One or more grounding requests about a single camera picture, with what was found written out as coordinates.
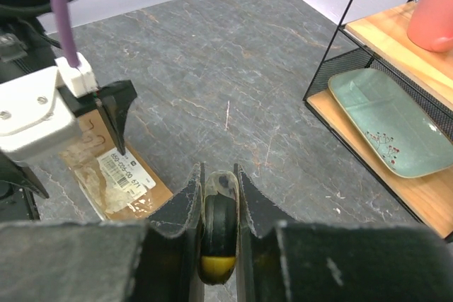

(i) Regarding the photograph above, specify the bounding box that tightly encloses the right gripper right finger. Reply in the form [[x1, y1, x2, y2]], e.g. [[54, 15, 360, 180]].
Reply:
[[234, 165, 452, 301]]

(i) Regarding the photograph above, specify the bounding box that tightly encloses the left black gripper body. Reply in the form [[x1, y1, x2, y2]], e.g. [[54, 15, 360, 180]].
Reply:
[[58, 86, 112, 117]]

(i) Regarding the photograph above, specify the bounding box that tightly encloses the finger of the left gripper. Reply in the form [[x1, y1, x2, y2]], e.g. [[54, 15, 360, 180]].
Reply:
[[97, 80, 137, 156], [1, 153, 49, 199]]

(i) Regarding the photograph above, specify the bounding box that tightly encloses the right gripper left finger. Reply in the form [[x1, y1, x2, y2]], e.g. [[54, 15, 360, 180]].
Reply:
[[1, 164, 205, 301]]

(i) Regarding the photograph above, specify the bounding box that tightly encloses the yellow utility knife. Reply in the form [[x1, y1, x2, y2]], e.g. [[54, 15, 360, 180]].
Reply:
[[198, 170, 239, 286]]

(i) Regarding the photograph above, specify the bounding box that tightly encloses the brown cardboard express box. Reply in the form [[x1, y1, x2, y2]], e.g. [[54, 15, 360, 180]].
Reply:
[[60, 110, 173, 220]]

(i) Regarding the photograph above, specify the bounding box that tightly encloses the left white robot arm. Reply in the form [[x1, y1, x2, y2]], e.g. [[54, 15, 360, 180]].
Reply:
[[1, 0, 137, 198]]

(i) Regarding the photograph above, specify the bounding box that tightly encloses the teal rectangular plate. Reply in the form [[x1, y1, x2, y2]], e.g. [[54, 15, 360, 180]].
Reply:
[[328, 69, 452, 178]]

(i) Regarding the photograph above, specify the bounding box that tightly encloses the pink ceramic mug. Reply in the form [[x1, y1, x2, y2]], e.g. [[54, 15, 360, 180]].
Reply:
[[407, 0, 452, 52]]

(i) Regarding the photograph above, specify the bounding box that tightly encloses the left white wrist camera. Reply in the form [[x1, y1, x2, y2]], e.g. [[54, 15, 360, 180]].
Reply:
[[1, 53, 98, 166]]

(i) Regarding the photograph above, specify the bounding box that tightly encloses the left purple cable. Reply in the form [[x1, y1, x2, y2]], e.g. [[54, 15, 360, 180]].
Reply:
[[46, 0, 79, 69]]

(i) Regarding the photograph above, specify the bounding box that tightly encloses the black wire wooden shelf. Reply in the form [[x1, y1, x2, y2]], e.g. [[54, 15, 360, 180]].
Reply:
[[304, 0, 452, 242]]

